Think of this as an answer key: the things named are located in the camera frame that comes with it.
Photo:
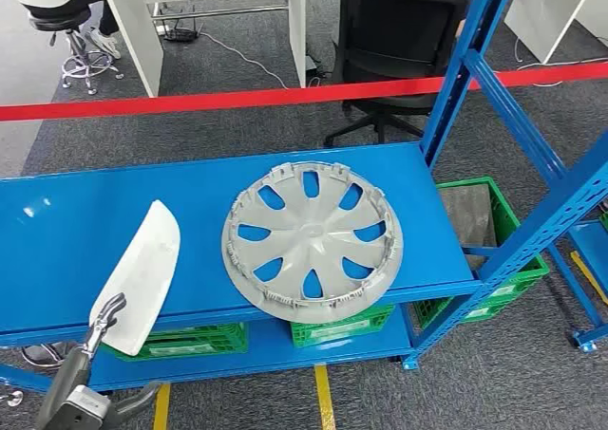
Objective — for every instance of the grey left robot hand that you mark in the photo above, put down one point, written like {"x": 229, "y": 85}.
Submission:
{"x": 66, "y": 389}

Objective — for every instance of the white curved plastic part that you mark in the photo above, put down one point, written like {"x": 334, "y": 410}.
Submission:
{"x": 137, "y": 276}

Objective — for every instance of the blue metal shelf rack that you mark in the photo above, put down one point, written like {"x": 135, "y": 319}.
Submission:
{"x": 95, "y": 238}
{"x": 589, "y": 245}

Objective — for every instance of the chrome stanchion base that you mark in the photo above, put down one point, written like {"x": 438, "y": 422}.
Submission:
{"x": 45, "y": 355}

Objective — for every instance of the chrome base stool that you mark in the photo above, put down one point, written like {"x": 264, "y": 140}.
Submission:
{"x": 12, "y": 399}
{"x": 71, "y": 21}

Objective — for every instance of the red barrier tape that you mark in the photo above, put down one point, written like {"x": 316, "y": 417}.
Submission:
{"x": 189, "y": 103}

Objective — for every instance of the grey wheel hubcap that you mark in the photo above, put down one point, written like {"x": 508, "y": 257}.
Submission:
{"x": 313, "y": 232}

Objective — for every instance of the white desk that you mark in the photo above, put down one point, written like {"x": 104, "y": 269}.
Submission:
{"x": 133, "y": 37}
{"x": 546, "y": 12}

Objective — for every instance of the black router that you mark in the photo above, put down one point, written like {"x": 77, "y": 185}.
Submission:
{"x": 180, "y": 35}

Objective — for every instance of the grey foam sheet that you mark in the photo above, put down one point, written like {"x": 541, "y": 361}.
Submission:
{"x": 467, "y": 219}

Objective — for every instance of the black office chair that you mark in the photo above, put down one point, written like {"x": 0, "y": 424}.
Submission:
{"x": 394, "y": 31}

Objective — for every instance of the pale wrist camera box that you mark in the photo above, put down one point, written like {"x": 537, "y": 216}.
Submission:
{"x": 87, "y": 408}

